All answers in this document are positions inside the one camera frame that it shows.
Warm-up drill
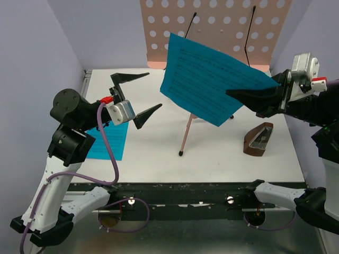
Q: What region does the brown wooden metronome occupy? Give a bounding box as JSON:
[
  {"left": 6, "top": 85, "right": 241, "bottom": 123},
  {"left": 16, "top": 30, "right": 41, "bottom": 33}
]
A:
[{"left": 243, "top": 122, "right": 274, "bottom": 157}]

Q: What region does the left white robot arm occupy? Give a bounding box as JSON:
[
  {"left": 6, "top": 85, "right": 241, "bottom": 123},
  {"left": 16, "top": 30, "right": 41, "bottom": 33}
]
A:
[{"left": 10, "top": 73, "right": 158, "bottom": 250}]

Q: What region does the clear plastic metronome cover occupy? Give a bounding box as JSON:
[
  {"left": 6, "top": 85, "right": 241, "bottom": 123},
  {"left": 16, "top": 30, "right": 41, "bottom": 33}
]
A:
[{"left": 249, "top": 126, "right": 273, "bottom": 150}]

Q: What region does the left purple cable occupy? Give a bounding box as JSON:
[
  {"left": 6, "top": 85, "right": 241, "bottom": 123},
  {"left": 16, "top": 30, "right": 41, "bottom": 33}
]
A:
[{"left": 19, "top": 102, "right": 150, "bottom": 254}]

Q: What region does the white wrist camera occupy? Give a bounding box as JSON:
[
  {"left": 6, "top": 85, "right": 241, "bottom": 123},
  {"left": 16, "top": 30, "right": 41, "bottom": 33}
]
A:
[
  {"left": 100, "top": 96, "right": 136, "bottom": 125},
  {"left": 291, "top": 52, "right": 327, "bottom": 94}
]

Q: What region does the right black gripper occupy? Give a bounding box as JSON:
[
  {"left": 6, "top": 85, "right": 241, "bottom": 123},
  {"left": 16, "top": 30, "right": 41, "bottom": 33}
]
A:
[{"left": 225, "top": 66, "right": 334, "bottom": 125}]

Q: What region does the pink music stand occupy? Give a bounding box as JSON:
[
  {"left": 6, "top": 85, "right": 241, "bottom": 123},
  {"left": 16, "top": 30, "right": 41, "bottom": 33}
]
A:
[{"left": 139, "top": 0, "right": 293, "bottom": 157}]

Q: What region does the blue printed sheet music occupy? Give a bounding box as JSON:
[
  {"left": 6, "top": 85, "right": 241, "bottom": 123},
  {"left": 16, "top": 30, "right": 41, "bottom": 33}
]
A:
[{"left": 86, "top": 123, "right": 129, "bottom": 161}]

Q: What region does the blue paper sheet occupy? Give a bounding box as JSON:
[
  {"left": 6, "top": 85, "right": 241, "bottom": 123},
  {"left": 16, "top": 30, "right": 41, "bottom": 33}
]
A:
[{"left": 160, "top": 34, "right": 278, "bottom": 126}]

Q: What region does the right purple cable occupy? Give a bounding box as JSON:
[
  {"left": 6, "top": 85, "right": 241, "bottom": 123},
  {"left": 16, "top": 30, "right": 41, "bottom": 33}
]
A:
[{"left": 243, "top": 79, "right": 339, "bottom": 231}]

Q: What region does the purple cable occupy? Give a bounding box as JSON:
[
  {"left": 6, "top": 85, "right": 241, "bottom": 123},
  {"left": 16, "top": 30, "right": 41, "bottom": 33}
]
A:
[
  {"left": 19, "top": 102, "right": 150, "bottom": 254},
  {"left": 243, "top": 79, "right": 339, "bottom": 231}
]

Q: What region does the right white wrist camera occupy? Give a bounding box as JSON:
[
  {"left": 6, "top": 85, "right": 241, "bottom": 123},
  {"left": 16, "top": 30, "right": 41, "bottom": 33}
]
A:
[{"left": 291, "top": 52, "right": 327, "bottom": 94}]

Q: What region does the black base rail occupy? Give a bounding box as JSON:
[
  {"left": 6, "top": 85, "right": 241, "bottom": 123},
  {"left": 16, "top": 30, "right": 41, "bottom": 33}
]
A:
[{"left": 66, "top": 181, "right": 300, "bottom": 222}]

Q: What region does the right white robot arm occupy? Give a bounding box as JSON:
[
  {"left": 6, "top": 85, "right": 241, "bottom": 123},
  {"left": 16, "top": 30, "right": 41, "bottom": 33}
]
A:
[{"left": 226, "top": 70, "right": 338, "bottom": 234}]

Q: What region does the aluminium frame rail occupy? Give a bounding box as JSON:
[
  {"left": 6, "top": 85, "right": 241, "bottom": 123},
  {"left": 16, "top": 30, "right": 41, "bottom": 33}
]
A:
[{"left": 80, "top": 70, "right": 92, "bottom": 97}]

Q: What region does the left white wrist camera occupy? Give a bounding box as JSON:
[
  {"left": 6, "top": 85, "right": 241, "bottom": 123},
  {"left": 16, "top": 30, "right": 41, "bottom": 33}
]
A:
[{"left": 100, "top": 96, "right": 136, "bottom": 125}]

